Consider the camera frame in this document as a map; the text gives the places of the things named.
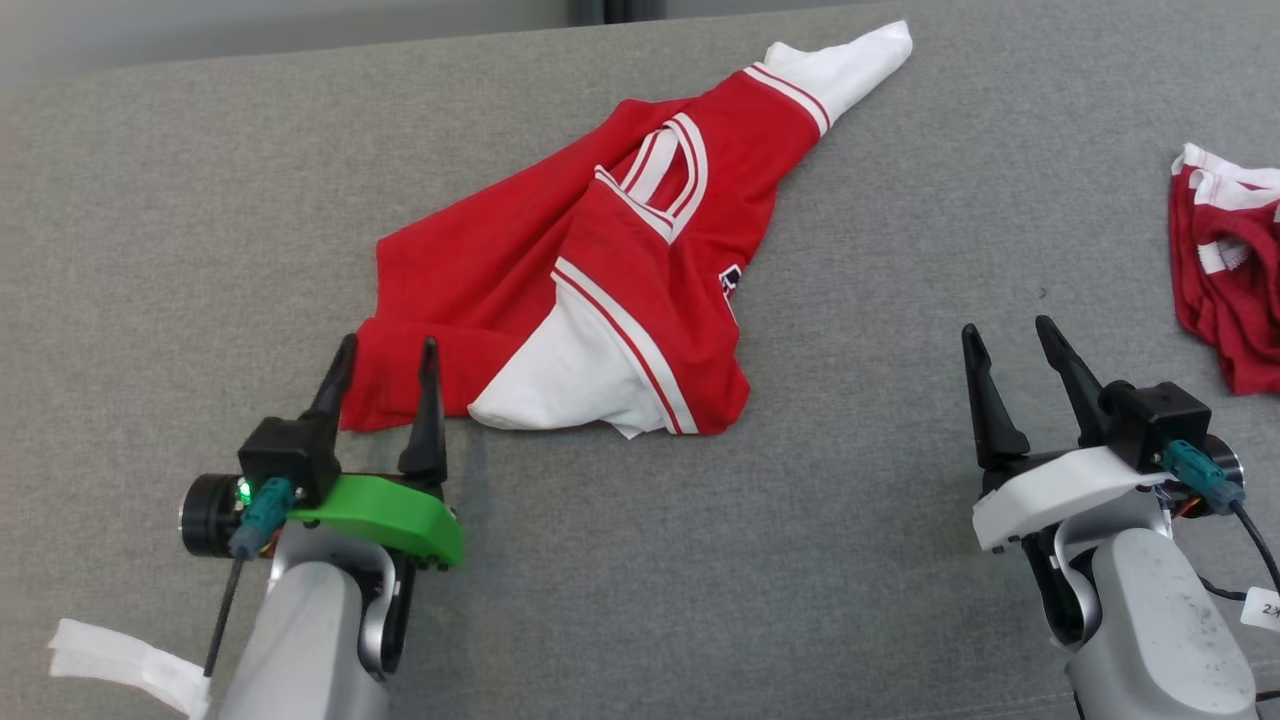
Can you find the teal camera connector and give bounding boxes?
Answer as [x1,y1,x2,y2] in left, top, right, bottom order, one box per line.
[228,478,296,561]
[1160,440,1246,516]

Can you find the teal right camera connector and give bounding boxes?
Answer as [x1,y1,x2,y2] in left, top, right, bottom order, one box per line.
[1160,440,1246,516]

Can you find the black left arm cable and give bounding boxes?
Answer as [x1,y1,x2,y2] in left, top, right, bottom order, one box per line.
[203,555,246,678]

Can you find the red white jersey shirt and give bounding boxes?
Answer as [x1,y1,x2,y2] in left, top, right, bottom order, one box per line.
[340,20,913,439]

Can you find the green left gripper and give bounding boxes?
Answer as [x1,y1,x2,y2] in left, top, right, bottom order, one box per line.
[288,333,466,571]

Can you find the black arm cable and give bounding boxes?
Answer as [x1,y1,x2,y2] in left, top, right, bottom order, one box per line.
[203,555,246,678]
[1228,498,1280,601]

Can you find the red shorts with white stripes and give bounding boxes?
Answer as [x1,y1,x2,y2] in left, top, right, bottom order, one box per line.
[1168,143,1280,396]

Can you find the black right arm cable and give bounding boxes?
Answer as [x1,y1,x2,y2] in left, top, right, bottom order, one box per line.
[1228,498,1280,601]

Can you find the white fabric strap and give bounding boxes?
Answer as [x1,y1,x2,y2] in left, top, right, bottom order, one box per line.
[48,618,211,719]

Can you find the teal left camera connector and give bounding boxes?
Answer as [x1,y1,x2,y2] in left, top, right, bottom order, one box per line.
[228,478,296,561]

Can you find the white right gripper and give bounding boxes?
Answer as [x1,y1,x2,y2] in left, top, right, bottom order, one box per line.
[962,315,1169,553]

